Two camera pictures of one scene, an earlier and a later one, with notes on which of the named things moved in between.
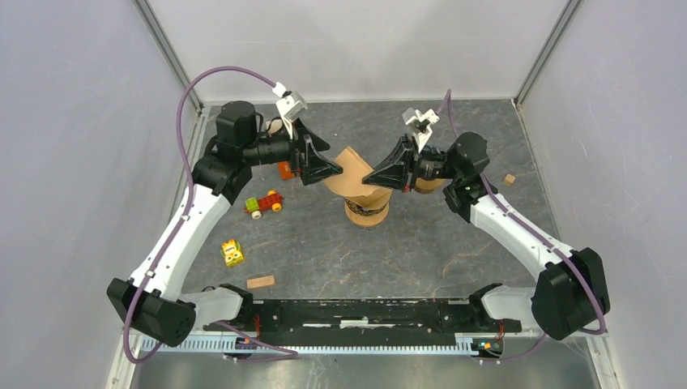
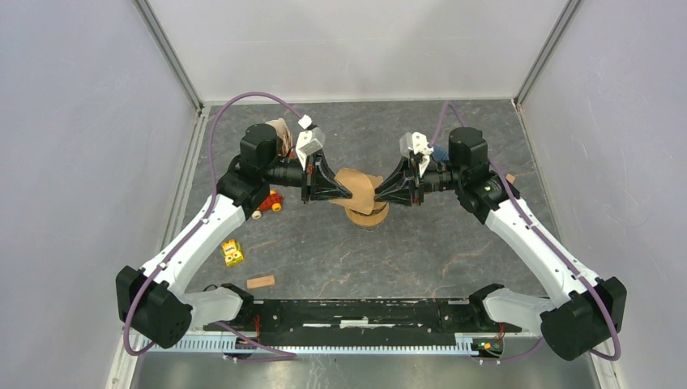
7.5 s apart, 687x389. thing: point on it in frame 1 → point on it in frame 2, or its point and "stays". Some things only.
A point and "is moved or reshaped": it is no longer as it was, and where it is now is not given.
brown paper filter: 349,182 is moved or reshaped
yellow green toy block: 232,252 stays
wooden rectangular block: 260,281 stays
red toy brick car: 254,206 stays
